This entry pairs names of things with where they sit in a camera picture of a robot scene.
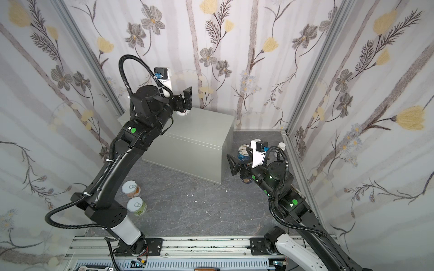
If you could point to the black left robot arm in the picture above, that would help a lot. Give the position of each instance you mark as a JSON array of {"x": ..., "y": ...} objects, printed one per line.
[{"x": 151, "y": 107}]

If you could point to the blue can silver lid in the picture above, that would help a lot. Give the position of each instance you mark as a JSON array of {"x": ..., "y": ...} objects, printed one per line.
[{"x": 245, "y": 153}]

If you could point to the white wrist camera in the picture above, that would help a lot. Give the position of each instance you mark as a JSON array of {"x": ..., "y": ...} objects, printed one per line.
[
  {"x": 163, "y": 74},
  {"x": 259, "y": 149}
]

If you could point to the orange can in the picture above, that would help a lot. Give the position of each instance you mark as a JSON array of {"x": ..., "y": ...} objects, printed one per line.
[{"x": 131, "y": 189}]

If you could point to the dark blue can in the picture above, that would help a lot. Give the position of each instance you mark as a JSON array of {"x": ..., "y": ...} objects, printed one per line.
[{"x": 247, "y": 179}]

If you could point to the white plastic bottle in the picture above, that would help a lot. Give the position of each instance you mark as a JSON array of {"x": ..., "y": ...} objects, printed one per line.
[{"x": 282, "y": 146}]

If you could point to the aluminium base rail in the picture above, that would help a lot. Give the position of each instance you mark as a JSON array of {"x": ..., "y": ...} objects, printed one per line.
[{"x": 177, "y": 254}]

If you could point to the light blue can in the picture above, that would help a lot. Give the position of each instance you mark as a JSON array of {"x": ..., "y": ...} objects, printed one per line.
[{"x": 182, "y": 113}]

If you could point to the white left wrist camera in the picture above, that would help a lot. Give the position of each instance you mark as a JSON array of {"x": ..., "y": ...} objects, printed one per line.
[{"x": 163, "y": 74}]

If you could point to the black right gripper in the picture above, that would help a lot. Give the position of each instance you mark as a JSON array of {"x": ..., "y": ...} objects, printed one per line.
[{"x": 242, "y": 169}]

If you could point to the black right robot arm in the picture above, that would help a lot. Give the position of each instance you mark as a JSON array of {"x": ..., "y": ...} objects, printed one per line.
[{"x": 300, "y": 236}]

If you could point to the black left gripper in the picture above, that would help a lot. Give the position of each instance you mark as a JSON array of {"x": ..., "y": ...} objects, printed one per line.
[{"x": 178, "y": 101}]

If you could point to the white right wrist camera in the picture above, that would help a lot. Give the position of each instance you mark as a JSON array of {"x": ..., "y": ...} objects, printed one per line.
[{"x": 259, "y": 149}]

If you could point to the grey metal cabinet counter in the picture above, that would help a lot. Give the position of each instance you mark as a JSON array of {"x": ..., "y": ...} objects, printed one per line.
[{"x": 196, "y": 144}]

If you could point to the green can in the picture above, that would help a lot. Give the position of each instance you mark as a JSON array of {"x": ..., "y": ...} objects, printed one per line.
[{"x": 136, "y": 206}]

